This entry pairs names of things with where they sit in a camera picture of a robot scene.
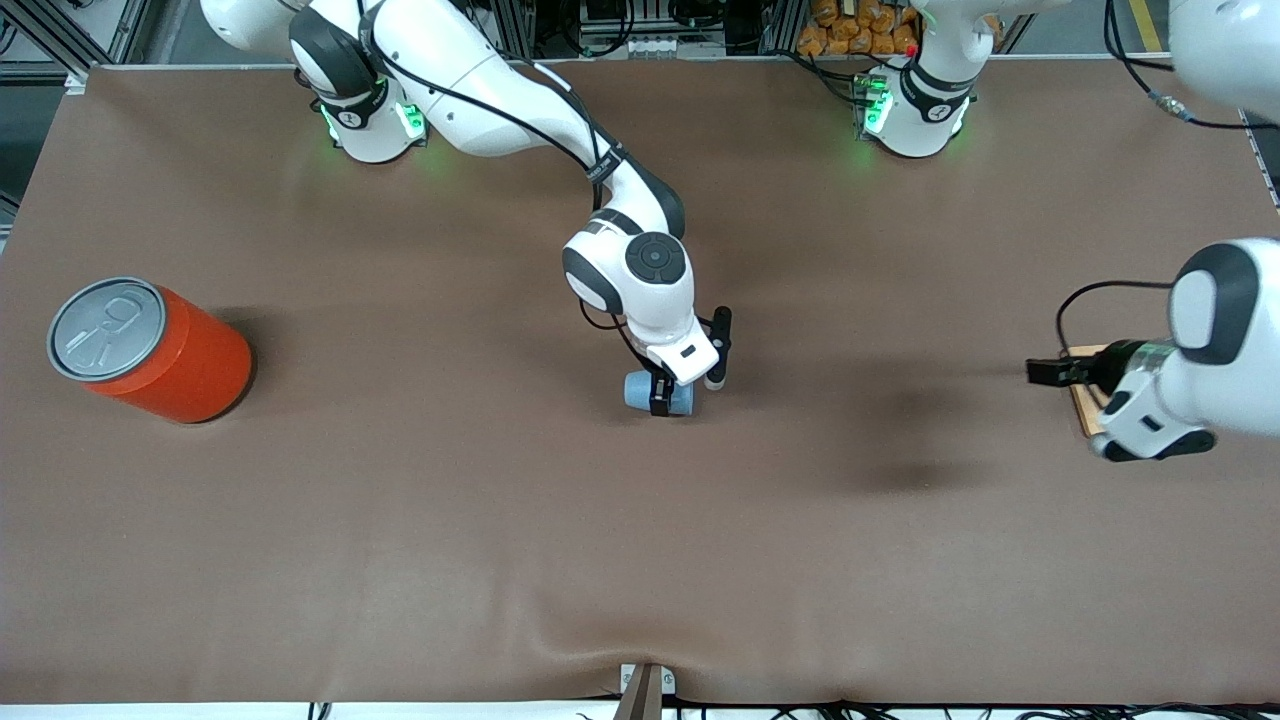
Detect orange snack bags pile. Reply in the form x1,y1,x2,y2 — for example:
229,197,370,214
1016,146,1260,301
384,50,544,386
797,0,919,58

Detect black electronics box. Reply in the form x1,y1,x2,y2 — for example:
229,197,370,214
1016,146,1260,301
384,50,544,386
580,0,666,31

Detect orange can with grey lid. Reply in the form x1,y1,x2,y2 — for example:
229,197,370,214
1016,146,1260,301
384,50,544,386
47,277,254,425

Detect light blue plastic cup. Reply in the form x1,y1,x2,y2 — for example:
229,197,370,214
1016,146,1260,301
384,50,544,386
624,371,695,417

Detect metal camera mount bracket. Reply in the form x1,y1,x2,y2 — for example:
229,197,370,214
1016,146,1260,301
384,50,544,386
612,662,677,720

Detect aluminium frame profile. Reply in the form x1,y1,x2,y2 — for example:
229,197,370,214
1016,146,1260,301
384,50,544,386
0,0,151,71
490,0,541,59

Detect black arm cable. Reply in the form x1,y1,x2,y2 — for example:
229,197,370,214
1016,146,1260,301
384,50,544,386
1056,0,1280,353
355,0,653,375

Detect brown table cover mat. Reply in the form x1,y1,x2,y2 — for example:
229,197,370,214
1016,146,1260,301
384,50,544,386
0,55,1280,706

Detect wooden cup rack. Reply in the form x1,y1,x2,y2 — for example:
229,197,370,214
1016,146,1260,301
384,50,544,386
1068,345,1111,439

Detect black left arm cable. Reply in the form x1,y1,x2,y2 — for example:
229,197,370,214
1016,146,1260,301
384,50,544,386
1056,0,1280,353

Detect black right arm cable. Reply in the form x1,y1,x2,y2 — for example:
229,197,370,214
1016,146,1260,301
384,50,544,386
355,0,653,375

